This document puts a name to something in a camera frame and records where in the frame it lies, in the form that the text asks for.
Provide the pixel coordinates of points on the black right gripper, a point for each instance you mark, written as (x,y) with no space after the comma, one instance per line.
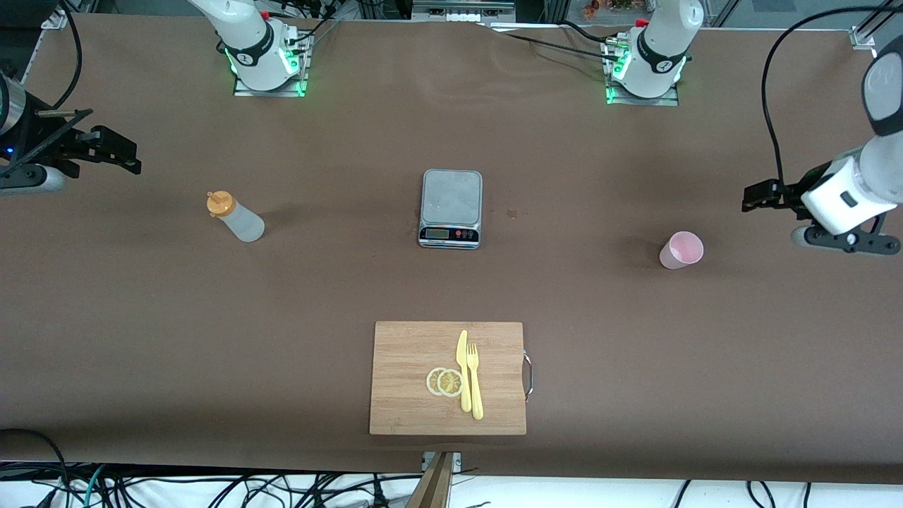
(44,138)

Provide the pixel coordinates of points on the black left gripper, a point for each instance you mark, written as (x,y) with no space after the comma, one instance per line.
(795,192)

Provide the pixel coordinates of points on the orange background object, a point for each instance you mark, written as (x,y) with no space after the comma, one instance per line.
(592,8)

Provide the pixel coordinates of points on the aluminium frame post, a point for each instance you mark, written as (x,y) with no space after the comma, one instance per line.
(557,8)
(367,8)

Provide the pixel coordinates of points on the lemon slice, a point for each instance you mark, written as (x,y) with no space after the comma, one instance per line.
(431,382)
(450,383)

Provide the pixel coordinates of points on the silver digital kitchen scale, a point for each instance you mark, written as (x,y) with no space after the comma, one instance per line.
(451,197)

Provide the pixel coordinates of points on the small metal table bracket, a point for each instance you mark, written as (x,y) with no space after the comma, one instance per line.
(458,462)

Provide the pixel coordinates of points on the grey power strip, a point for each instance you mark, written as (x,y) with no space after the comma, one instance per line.
(462,14)

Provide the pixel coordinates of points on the wooden cutting board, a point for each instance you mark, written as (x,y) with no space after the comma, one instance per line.
(409,353)

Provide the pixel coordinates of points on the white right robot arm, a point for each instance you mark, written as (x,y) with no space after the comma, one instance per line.
(243,35)

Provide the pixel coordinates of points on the yellow plastic fork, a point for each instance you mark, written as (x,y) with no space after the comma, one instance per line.
(477,402)

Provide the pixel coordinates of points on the sauce bottle with orange cap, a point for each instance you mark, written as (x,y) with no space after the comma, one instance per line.
(243,224)

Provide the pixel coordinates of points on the aluminium table extrusion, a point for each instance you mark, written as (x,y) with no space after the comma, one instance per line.
(53,20)
(864,35)

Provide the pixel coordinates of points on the pink plastic cup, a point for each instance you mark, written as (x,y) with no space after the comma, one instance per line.
(681,250)

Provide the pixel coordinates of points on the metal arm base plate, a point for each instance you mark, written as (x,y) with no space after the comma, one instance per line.
(663,101)
(268,92)

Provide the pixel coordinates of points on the yellow plastic knife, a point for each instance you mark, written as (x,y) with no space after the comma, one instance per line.
(462,353)

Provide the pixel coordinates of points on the wooden post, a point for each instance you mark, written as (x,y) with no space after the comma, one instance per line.
(432,490)

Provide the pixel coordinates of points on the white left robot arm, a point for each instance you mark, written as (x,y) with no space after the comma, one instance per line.
(659,42)

